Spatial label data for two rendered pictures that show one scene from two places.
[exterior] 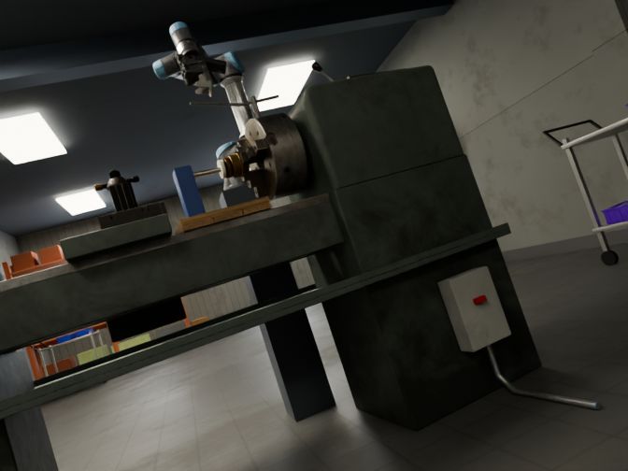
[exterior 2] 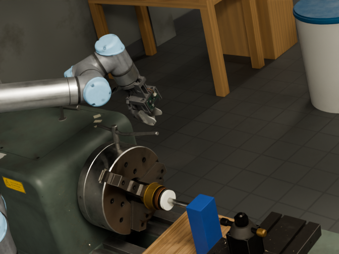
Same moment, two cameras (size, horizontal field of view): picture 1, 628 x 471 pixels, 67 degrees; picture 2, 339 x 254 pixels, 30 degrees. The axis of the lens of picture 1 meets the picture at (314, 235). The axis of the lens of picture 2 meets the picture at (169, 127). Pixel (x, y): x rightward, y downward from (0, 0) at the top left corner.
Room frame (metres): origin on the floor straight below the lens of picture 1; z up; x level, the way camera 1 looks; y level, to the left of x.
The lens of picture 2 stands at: (2.39, 1.89, 2.27)
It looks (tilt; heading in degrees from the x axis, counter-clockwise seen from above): 27 degrees down; 246
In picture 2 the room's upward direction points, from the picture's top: 13 degrees counter-clockwise
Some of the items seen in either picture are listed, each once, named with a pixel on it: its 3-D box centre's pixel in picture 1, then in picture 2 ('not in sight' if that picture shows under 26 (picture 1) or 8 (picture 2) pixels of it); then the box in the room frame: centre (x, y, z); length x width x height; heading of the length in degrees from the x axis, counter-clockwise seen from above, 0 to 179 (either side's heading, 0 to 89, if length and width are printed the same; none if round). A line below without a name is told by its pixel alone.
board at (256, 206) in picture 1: (219, 223); (195, 250); (1.70, 0.31, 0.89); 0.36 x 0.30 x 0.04; 22
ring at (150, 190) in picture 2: (235, 165); (156, 196); (1.74, 0.20, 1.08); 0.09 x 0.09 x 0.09; 22
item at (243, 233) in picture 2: (117, 183); (242, 227); (1.66, 0.61, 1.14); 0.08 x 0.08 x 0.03
